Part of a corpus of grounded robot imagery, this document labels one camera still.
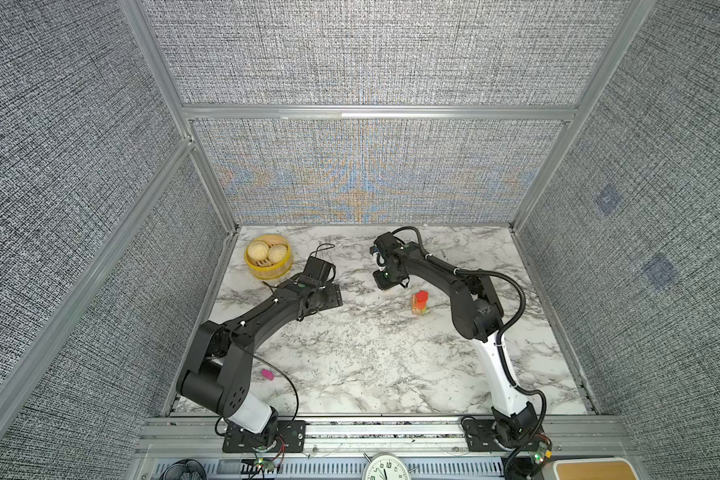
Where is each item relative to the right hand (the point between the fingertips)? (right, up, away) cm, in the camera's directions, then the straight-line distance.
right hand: (384, 281), depth 104 cm
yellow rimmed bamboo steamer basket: (-41, +4, -2) cm, 41 cm away
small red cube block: (+11, -4, -11) cm, 16 cm away
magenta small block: (-34, -24, -21) cm, 47 cm away
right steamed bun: (-37, +10, -1) cm, 39 cm away
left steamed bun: (-44, +11, -1) cm, 45 cm away
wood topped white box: (+44, -39, -37) cm, 69 cm away
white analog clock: (-3, -38, -38) cm, 54 cm away
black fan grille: (-48, -39, -37) cm, 72 cm away
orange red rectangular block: (+10, -5, -12) cm, 16 cm away
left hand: (-17, -4, -13) cm, 22 cm away
